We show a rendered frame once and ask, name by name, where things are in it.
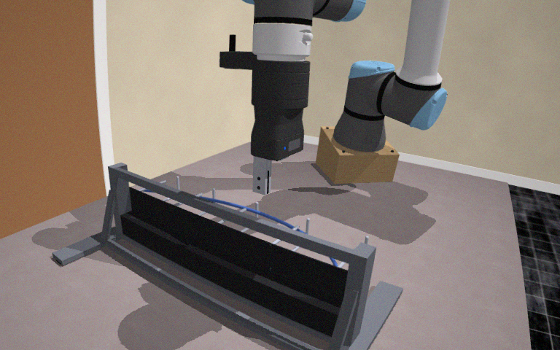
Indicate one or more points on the blue cable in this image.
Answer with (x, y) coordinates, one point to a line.
(254, 211)

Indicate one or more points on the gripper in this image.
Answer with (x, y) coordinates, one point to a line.
(280, 83)

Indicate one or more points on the grey patch panel rack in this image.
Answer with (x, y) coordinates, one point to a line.
(298, 290)

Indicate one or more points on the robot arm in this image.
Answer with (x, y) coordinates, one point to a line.
(372, 91)

